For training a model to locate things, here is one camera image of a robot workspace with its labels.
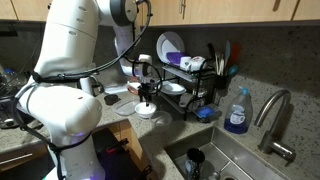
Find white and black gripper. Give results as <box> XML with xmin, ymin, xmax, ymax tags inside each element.
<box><xmin>132</xmin><ymin>54</ymin><xmax>161</xmax><ymax>107</ymax></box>

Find white ceramic bowl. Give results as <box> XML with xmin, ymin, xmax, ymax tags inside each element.
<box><xmin>135</xmin><ymin>102</ymin><xmax>157</xmax><ymax>119</ymax></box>

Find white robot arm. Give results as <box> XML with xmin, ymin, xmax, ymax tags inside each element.
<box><xmin>13</xmin><ymin>0</ymin><xmax>151</xmax><ymax>180</ymax></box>

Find white bowl on lower rack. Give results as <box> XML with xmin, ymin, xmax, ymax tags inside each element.
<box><xmin>161</xmin><ymin>83</ymin><xmax>186</xmax><ymax>95</ymax></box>

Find clear plastic bowl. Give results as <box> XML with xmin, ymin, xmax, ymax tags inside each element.
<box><xmin>151</xmin><ymin>111</ymin><xmax>172</xmax><ymax>131</ymax></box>

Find red plastic bag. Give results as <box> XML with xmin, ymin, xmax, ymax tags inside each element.
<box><xmin>127</xmin><ymin>81</ymin><xmax>140</xmax><ymax>95</ymax></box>

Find clear rectangular container lid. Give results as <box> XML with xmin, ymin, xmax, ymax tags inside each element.
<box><xmin>112</xmin><ymin>100</ymin><xmax>139</xmax><ymax>116</ymax></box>

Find white mug lower rack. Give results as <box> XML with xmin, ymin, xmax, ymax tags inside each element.
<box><xmin>179</xmin><ymin>93</ymin><xmax>194</xmax><ymax>108</ymax></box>

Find purple plastic container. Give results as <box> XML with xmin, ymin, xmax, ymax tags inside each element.
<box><xmin>166</xmin><ymin>52</ymin><xmax>184</xmax><ymax>65</ymax></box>

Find black two-tier dish rack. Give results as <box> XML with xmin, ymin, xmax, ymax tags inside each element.
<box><xmin>160</xmin><ymin>60</ymin><xmax>216</xmax><ymax>120</ymax></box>

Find white mug on rack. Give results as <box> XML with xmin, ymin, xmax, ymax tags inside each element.
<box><xmin>180</xmin><ymin>56</ymin><xmax>191</xmax><ymax>70</ymax></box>

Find large white plate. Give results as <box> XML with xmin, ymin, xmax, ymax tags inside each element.
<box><xmin>156</xmin><ymin>31</ymin><xmax>185</xmax><ymax>63</ymax></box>

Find blue sponge in tray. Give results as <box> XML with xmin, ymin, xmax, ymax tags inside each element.
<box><xmin>193</xmin><ymin>104</ymin><xmax>221</xmax><ymax>123</ymax></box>

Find black cup in sink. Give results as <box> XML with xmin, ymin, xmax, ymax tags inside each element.
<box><xmin>185</xmin><ymin>148</ymin><xmax>205</xmax><ymax>180</ymax></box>

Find black utensil holder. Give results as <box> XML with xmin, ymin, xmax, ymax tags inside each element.
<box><xmin>214</xmin><ymin>75</ymin><xmax>229</xmax><ymax>90</ymax></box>

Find wooden upper cabinets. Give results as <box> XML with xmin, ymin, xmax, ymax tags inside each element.
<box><xmin>0</xmin><ymin>0</ymin><xmax>320</xmax><ymax>26</ymax></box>

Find blue dish soap bottle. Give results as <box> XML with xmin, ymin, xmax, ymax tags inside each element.
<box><xmin>224</xmin><ymin>87</ymin><xmax>253</xmax><ymax>134</ymax></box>

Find teal spatula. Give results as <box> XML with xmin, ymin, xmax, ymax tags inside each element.
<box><xmin>224</xmin><ymin>40</ymin><xmax>231</xmax><ymax>67</ymax></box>

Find stainless steel sink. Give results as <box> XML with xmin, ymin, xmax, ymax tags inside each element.
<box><xmin>165</xmin><ymin>128</ymin><xmax>290</xmax><ymax>180</ymax></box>

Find red spatula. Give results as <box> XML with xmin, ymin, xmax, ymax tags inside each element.
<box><xmin>229</xmin><ymin>43</ymin><xmax>241</xmax><ymax>65</ymax></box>

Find stainless steel faucet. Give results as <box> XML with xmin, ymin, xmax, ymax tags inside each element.
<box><xmin>254</xmin><ymin>89</ymin><xmax>296</xmax><ymax>164</ymax></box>

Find white thermos with handle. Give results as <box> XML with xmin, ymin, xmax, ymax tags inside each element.
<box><xmin>79</xmin><ymin>76</ymin><xmax>104</xmax><ymax>96</ymax></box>

